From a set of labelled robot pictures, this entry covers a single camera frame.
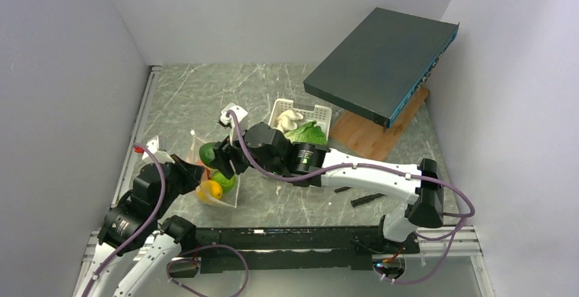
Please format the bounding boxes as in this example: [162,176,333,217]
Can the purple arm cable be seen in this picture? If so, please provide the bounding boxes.
[81,143,250,297]
[226,109,476,286]

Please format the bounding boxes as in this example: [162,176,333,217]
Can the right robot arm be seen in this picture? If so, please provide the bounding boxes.
[199,123,444,253]

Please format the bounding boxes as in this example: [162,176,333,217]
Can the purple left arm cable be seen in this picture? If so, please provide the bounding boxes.
[81,143,250,297]

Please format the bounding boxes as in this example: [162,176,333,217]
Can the orange handled pliers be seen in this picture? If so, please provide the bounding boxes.
[334,186,351,193]

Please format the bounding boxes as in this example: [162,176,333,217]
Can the white perforated plastic basket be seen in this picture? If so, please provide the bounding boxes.
[268,98,332,140]

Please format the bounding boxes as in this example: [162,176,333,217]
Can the green white cabbage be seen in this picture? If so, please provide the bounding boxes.
[284,121,328,145]

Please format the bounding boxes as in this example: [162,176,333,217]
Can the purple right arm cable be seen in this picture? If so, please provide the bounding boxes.
[226,109,476,286]

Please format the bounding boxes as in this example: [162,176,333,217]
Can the polka dot zip top bag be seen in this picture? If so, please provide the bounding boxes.
[186,130,241,209]

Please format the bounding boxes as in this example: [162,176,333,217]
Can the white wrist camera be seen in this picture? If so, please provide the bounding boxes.
[132,135,174,164]
[218,102,249,132]

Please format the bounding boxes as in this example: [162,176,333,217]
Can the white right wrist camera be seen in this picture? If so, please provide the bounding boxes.
[218,102,249,132]

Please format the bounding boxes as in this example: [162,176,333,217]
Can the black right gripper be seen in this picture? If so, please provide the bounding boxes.
[210,123,283,180]

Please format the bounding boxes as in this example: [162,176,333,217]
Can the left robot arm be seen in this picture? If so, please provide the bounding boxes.
[76,155,207,296]

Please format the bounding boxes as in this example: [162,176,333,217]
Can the wooden cutting board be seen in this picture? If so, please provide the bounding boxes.
[329,87,429,160]

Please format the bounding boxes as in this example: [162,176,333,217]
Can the dark network switch box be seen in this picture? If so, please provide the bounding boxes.
[303,8,460,129]

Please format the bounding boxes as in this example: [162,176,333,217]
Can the light green round fruit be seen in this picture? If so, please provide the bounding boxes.
[211,171,237,194]

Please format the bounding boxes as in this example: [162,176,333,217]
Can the black hammer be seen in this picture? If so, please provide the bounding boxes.
[350,193,384,208]

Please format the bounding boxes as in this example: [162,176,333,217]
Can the orange tangerine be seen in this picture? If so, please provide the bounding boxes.
[197,162,211,180]

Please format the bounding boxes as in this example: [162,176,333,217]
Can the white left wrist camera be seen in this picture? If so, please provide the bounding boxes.
[132,135,174,164]

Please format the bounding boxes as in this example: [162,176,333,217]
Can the aluminium frame profile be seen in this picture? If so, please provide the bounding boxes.
[73,65,163,296]

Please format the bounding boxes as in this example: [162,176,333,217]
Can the white garlic cluster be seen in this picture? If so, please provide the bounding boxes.
[274,109,304,133]

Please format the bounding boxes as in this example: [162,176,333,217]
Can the yellow lemon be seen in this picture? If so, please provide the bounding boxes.
[195,180,223,203]

